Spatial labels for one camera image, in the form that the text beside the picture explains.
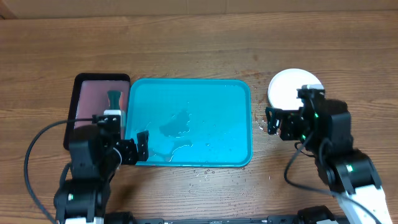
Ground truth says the teal plastic tray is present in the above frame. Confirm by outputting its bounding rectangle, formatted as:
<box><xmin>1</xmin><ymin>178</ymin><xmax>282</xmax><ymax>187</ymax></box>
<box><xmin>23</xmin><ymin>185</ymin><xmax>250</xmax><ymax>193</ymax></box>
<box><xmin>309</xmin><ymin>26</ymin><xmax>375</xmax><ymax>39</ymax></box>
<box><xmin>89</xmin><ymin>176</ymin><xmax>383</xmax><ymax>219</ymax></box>
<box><xmin>125</xmin><ymin>78</ymin><xmax>253</xmax><ymax>167</ymax></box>

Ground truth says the white plate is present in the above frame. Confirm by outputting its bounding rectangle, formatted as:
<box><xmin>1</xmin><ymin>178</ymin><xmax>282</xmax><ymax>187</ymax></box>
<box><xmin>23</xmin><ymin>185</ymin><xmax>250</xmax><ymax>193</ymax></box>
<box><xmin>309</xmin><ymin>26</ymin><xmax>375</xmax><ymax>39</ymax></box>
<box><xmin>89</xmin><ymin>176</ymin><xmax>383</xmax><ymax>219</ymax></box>
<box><xmin>267</xmin><ymin>68</ymin><xmax>324</xmax><ymax>110</ymax></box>

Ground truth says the black water tray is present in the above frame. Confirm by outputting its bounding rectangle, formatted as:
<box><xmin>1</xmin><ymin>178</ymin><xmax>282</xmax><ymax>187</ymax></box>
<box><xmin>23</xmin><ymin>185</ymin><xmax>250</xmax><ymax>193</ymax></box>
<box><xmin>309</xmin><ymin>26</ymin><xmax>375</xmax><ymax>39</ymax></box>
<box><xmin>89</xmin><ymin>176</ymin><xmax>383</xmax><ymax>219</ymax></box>
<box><xmin>63</xmin><ymin>73</ymin><xmax>130</xmax><ymax>150</ymax></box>

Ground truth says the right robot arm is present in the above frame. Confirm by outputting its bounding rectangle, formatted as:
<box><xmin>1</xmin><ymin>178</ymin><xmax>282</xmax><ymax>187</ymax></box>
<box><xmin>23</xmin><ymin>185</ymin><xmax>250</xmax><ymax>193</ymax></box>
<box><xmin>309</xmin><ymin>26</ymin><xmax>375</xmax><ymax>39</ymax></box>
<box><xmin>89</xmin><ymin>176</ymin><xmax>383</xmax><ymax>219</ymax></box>
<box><xmin>266</xmin><ymin>100</ymin><xmax>392</xmax><ymax>223</ymax></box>

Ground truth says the pink green sponge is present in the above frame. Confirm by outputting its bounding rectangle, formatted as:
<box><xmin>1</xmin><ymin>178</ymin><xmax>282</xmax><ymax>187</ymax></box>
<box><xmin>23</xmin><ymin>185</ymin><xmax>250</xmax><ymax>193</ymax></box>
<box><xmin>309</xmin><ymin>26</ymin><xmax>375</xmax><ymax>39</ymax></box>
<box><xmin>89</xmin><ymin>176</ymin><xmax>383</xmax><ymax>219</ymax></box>
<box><xmin>107</xmin><ymin>90</ymin><xmax>122</xmax><ymax>110</ymax></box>

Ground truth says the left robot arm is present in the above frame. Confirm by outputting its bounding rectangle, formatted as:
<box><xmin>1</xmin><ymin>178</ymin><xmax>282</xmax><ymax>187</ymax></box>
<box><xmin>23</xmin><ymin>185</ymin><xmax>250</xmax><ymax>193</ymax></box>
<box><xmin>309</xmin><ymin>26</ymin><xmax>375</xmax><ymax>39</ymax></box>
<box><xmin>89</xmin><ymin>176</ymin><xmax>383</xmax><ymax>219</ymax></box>
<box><xmin>53</xmin><ymin>125</ymin><xmax>149</xmax><ymax>223</ymax></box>

